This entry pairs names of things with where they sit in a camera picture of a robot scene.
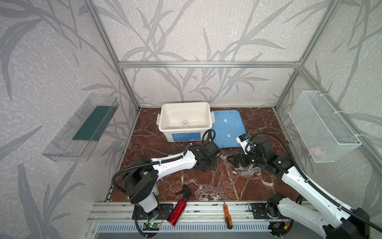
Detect white plastic storage bin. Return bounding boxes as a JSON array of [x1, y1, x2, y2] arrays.
[[156, 102, 215, 142]]

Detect orange handled screwdriver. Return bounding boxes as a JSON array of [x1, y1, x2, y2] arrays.
[[222, 193, 233, 230]]

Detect white wire mesh basket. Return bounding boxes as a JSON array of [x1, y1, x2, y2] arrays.
[[288, 91, 362, 163]]

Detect blue plastic bin lid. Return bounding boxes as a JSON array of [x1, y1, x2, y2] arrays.
[[212, 110, 246, 148]]

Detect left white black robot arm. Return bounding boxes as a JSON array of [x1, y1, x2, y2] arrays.
[[111, 141, 221, 214]]

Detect red spray bottle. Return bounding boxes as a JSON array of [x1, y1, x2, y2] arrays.
[[167, 184, 192, 227]]

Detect clear test tube rack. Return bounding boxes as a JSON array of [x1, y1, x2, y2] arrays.
[[240, 168, 257, 177]]

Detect green circuit board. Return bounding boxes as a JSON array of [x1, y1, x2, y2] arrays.
[[142, 222, 161, 231]]

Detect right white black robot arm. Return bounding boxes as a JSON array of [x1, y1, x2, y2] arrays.
[[227, 133, 382, 239]]

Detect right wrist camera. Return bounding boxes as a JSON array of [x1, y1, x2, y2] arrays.
[[236, 133, 252, 154]]

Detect pink object in basket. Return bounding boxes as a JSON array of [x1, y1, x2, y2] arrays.
[[309, 146, 326, 158]]

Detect clear acrylic wall shelf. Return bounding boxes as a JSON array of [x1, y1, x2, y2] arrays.
[[42, 93, 119, 162]]

